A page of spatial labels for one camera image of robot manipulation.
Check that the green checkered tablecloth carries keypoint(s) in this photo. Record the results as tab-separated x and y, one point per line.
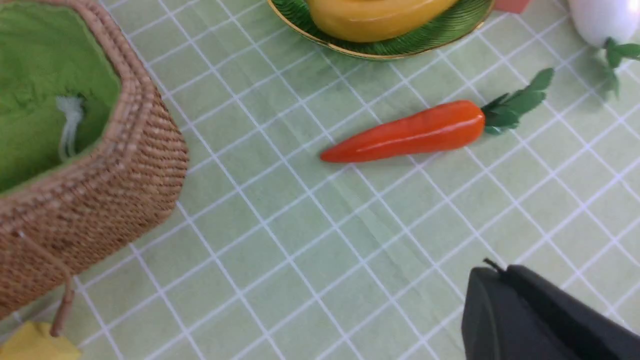
273	254

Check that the white radish toy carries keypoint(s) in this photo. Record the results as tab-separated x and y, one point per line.
608	25

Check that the yellow banana toy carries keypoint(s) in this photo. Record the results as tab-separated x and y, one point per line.
371	21

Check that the yellow foam block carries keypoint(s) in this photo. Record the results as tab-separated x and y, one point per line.
39	341

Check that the salmon foam cube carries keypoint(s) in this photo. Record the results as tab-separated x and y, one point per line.
511	6

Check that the orange carrot toy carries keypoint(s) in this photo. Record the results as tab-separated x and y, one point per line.
442	128

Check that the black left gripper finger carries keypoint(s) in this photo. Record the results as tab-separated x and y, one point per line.
513	313

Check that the woven wicker basket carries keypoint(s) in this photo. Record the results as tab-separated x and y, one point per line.
91	159

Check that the green leaf-shaped glass plate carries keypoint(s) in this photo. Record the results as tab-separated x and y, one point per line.
464	18

